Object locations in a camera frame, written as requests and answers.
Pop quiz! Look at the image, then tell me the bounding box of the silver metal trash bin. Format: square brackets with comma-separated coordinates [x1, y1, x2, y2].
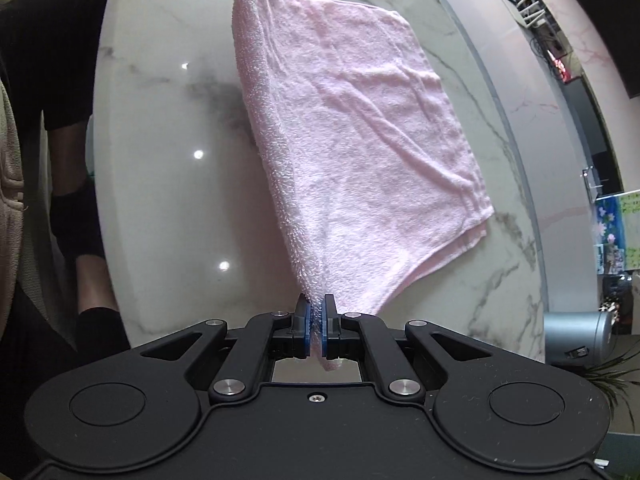
[544, 311, 614, 367]

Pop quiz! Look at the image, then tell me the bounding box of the pink terry towel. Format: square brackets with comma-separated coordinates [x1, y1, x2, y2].
[231, 0, 497, 373]

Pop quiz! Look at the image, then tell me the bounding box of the person in black clothes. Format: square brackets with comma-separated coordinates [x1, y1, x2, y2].
[0, 0, 134, 480]

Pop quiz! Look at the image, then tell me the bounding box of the green potted plant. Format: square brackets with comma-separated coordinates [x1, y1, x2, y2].
[582, 344, 639, 426]

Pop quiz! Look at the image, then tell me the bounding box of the beige knitted fabric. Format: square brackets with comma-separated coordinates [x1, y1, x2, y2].
[0, 86, 25, 333]

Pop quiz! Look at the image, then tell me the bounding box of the white wifi router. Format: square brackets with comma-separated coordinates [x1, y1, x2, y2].
[514, 0, 547, 29]

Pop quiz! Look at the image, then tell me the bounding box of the lotus painting with calligraphy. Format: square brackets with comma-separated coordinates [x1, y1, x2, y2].
[594, 190, 640, 275]

